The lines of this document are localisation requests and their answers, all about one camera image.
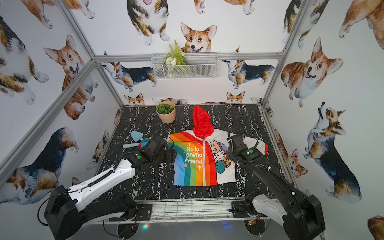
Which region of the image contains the green succulent plant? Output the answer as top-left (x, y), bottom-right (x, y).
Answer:
top-left (156, 104), bottom-right (175, 115)

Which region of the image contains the light blue silicone spatula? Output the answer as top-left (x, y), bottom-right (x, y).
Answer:
top-left (123, 138), bottom-right (151, 149)

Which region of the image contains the beige plant pot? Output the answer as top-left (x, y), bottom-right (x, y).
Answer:
top-left (156, 101), bottom-right (176, 124)

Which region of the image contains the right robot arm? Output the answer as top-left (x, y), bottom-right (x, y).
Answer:
top-left (227, 133), bottom-right (326, 240)

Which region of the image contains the green fern with flower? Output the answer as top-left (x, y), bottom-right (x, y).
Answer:
top-left (165, 41), bottom-right (187, 77)

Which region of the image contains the aluminium front rail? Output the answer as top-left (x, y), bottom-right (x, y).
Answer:
top-left (81, 198), bottom-right (270, 224)

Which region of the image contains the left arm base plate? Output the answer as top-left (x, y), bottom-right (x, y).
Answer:
top-left (109, 204), bottom-right (153, 222)

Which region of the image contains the rainbow hooded kids jacket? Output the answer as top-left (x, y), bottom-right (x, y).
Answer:
top-left (167, 104), bottom-right (269, 187)

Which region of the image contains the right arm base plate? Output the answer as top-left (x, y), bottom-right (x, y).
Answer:
top-left (229, 200), bottom-right (257, 218)

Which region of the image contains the white wire wall basket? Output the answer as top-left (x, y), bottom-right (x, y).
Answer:
top-left (151, 53), bottom-right (219, 80)

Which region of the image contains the light blue silicone scraper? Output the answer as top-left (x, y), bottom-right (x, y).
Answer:
top-left (130, 131), bottom-right (144, 142)

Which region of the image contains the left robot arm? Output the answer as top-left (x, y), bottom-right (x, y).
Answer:
top-left (44, 136), bottom-right (178, 240)

